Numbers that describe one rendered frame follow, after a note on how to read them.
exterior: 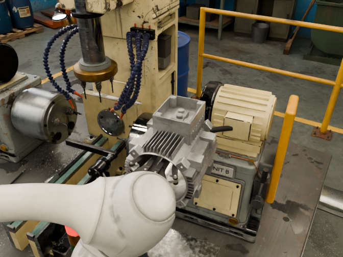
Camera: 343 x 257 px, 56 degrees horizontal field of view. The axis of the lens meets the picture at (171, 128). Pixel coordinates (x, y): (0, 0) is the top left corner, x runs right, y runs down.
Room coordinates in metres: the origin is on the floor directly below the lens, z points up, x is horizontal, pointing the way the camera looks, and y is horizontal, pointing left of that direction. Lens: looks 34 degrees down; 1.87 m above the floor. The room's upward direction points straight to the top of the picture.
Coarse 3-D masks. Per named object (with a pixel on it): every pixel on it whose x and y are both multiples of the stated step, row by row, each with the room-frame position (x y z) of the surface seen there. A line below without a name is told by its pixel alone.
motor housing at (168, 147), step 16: (160, 144) 0.61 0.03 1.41; (176, 144) 0.62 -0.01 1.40; (192, 144) 0.65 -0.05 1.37; (208, 144) 0.67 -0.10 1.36; (128, 160) 0.63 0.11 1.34; (160, 160) 0.73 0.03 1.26; (176, 160) 0.58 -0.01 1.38; (208, 160) 0.66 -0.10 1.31; (192, 176) 0.56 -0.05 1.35; (176, 192) 0.61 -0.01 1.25; (192, 192) 0.55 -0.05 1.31
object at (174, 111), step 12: (180, 96) 0.78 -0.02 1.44; (168, 108) 0.76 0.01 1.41; (180, 108) 0.73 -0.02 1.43; (192, 108) 0.76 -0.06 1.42; (204, 108) 0.74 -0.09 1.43; (156, 120) 0.68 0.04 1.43; (168, 120) 0.66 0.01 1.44; (180, 120) 0.69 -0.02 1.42; (192, 120) 0.66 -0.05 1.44; (204, 120) 0.74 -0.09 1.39; (168, 132) 0.66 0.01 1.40; (180, 132) 0.65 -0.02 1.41; (192, 132) 0.66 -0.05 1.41
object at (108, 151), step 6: (66, 144) 1.14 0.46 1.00; (72, 144) 1.13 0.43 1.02; (78, 144) 1.12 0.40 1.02; (84, 144) 1.11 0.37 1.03; (90, 144) 1.11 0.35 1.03; (90, 150) 1.09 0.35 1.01; (96, 150) 1.08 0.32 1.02; (102, 150) 1.07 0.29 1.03; (108, 150) 1.07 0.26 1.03; (114, 156) 1.04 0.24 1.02
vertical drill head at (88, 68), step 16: (80, 0) 1.21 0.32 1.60; (80, 32) 1.22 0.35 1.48; (96, 32) 1.22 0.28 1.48; (96, 48) 1.21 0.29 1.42; (80, 64) 1.21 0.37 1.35; (96, 64) 1.21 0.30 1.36; (112, 64) 1.26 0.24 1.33; (80, 80) 1.21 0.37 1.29; (96, 80) 1.16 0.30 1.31; (112, 80) 1.27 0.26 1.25
